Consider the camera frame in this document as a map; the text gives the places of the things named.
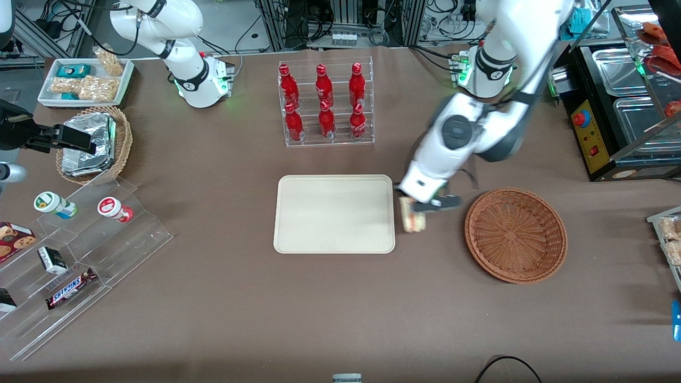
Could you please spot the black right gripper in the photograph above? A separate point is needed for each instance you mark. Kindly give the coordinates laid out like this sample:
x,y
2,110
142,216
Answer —
x,y
11,129

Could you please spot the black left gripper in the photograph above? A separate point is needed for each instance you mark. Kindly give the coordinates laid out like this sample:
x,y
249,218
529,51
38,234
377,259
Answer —
x,y
400,191

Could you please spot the triangle sandwich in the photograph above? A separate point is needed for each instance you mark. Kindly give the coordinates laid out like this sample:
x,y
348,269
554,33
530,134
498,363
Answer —
x,y
412,221

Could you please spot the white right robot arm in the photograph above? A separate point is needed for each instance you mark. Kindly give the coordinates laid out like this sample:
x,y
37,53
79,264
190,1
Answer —
x,y
186,69

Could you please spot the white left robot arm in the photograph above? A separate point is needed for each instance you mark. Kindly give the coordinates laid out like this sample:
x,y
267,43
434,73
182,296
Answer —
x,y
452,154

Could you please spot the white rectangular snack tray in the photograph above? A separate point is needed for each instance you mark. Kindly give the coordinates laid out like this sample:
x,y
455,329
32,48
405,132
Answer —
x,y
47,90

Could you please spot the deep wicker basket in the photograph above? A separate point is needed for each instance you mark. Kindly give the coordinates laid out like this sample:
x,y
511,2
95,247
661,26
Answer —
x,y
123,143

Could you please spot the beige plastic tray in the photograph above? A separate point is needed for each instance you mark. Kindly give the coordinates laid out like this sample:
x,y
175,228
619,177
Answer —
x,y
334,214

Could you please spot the round flat wicker basket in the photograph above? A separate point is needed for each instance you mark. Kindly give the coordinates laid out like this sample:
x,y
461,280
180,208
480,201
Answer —
x,y
516,234

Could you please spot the metal tray with snacks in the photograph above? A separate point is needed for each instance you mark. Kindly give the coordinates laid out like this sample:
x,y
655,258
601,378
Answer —
x,y
671,276

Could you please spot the foil wrapped food packs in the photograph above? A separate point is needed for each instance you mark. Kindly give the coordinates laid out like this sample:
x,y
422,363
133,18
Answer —
x,y
98,135

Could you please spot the small teal snack pack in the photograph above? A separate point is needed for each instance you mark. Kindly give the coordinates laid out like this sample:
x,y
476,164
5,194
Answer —
x,y
69,96

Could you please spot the clear bag of nuts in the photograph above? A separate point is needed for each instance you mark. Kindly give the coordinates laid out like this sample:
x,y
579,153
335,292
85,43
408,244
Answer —
x,y
64,85
109,61
98,89

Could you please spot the green lid yogurt cup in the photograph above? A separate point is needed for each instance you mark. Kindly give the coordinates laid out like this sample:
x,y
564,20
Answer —
x,y
50,204

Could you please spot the teal snack box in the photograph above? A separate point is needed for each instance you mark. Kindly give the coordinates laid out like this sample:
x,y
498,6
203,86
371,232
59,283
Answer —
x,y
73,71

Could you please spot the red lid yogurt cup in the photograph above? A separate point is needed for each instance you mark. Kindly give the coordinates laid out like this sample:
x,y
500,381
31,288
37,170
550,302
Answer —
x,y
113,208

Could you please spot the red cola bottle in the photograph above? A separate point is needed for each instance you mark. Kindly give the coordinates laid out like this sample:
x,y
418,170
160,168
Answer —
x,y
293,126
357,124
323,88
326,123
290,88
357,86

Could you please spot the clear acrylic bottle rack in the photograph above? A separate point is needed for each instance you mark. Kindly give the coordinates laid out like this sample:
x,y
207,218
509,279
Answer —
x,y
340,139

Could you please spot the red cookie box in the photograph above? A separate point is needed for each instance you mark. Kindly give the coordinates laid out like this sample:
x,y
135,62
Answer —
x,y
13,239

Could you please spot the small black white box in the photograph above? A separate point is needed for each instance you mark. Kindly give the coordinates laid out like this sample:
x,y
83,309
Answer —
x,y
51,260

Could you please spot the clear acrylic step shelf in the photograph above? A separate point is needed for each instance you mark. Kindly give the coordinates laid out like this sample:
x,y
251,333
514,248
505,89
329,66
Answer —
x,y
122,250

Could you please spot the Snickers chocolate bar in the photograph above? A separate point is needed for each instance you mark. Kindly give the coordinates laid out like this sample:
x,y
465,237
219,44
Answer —
x,y
70,288

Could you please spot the black snack box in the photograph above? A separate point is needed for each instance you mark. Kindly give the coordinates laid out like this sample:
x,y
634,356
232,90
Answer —
x,y
6,301

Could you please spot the black food warmer appliance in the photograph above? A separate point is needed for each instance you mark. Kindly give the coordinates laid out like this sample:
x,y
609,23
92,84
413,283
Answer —
x,y
601,159

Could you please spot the small box with green light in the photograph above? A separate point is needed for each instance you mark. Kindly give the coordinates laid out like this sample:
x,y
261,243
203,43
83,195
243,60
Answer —
x,y
558,82

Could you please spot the grey device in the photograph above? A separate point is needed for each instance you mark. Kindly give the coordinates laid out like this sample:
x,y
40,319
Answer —
x,y
347,378

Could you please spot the steel food pan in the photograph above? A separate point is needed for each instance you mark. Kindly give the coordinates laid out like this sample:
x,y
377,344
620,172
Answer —
x,y
638,125
617,72

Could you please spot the teal cloth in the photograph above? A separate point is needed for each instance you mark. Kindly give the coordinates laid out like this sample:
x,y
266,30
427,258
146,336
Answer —
x,y
577,21

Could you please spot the clear bag of snacks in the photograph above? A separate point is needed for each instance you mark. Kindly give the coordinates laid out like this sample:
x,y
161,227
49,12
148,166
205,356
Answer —
x,y
671,227
674,253

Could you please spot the blue plastic object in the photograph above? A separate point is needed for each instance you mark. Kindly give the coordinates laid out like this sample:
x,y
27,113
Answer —
x,y
677,322

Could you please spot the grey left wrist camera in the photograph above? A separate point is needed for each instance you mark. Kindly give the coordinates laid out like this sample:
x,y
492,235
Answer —
x,y
449,202

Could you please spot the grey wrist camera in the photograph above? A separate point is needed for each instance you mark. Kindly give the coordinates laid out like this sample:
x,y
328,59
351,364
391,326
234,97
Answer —
x,y
11,172
449,202

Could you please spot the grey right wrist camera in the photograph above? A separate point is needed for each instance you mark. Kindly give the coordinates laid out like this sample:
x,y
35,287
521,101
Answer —
x,y
11,172

